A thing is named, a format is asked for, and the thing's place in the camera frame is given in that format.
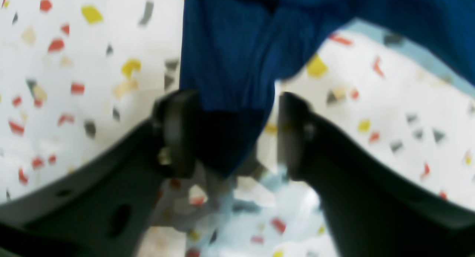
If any terrazzo patterned table cloth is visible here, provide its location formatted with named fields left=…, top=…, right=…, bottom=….
left=1, top=0, right=474, bottom=257

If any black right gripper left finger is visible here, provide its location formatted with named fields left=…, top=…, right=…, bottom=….
left=1, top=91, right=200, bottom=257

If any dark blue t-shirt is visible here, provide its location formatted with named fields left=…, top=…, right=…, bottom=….
left=180, top=0, right=475, bottom=176

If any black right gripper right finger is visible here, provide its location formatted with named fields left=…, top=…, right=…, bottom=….
left=278, top=92, right=475, bottom=257

